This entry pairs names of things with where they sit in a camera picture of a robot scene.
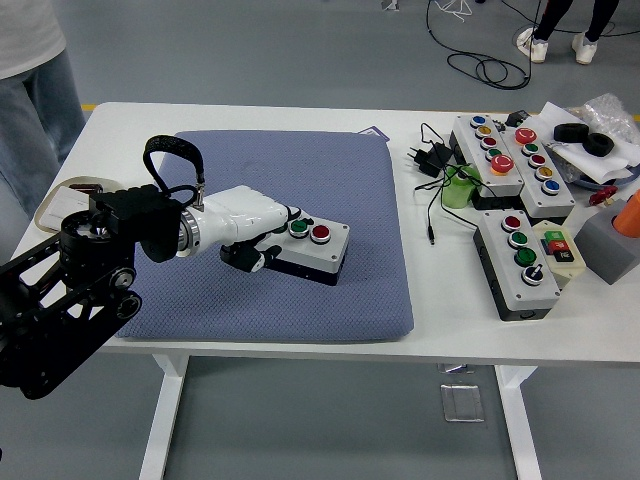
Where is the orange cylinder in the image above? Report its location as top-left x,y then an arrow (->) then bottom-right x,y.
613,188 -> 640,241

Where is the white paper sheet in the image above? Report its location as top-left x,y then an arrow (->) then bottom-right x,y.
519,101 -> 640,184

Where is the white table leg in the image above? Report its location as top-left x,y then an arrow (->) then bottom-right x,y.
494,364 -> 544,480
138,353 -> 190,480

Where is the white oval tray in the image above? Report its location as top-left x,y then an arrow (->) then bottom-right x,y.
34,175 -> 126,234

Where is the clear floor plate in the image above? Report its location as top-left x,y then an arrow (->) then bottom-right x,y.
439,383 -> 485,424

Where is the green tape roll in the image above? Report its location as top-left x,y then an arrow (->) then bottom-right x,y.
440,164 -> 481,210

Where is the white floor cord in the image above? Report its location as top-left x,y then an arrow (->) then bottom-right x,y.
433,0 -> 474,24

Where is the grey five-button box, emergency stop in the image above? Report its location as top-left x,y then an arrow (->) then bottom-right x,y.
448,114 -> 526,210

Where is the grey four-button control box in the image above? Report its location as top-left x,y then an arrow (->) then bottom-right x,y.
259,215 -> 351,287
472,209 -> 562,322

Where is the purple-edged card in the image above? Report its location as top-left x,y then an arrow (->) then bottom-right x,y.
356,124 -> 390,143

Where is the cream three-button pendant box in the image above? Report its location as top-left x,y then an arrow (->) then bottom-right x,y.
530,219 -> 586,290

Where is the blue round plate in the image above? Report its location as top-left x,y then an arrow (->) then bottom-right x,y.
569,167 -> 640,190

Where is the black adapter cord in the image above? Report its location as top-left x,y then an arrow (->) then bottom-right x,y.
413,122 -> 485,246

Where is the blue-grey padded mat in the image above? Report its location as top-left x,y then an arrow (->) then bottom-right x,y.
109,129 -> 415,344

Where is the white switch plate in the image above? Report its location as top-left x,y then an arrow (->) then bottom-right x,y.
38,187 -> 96,231

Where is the grey five-button box, red mushroom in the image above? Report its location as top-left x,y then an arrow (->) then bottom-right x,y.
499,127 -> 577,220

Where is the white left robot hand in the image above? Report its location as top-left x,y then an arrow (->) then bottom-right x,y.
199,184 -> 317,275

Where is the black floor cable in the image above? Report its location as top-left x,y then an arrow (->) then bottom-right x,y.
425,0 -> 532,91

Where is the person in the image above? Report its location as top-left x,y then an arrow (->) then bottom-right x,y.
0,0 -> 87,219
516,0 -> 622,65

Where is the red valve handle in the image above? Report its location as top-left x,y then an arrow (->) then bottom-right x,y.
588,184 -> 620,207

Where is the clear bubble wrap bag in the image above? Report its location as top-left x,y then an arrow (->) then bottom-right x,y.
567,93 -> 640,146

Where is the black power adapter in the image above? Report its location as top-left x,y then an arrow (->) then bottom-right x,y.
403,141 -> 454,177

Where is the grey block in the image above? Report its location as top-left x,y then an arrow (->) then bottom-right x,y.
573,198 -> 640,286

